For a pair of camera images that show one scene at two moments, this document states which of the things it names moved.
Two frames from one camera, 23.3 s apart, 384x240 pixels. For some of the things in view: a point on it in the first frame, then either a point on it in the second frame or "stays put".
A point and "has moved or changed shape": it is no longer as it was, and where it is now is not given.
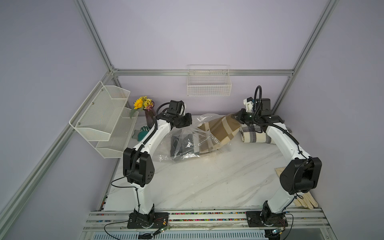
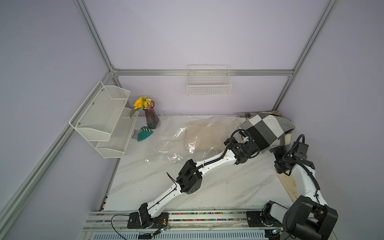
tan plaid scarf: (212, 134) → (276, 112)
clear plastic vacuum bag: (198, 135) stays put
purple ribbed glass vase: (150, 113) stays put
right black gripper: (242, 114) → (279, 168)
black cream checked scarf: (182, 146) → (265, 128)
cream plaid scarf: (254, 133) has moved or changed shape
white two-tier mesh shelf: (104, 119) stays put
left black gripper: (188, 121) → (230, 141)
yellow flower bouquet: (142, 103) stays put
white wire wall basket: (209, 80) stays put
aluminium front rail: (108, 219) stays put
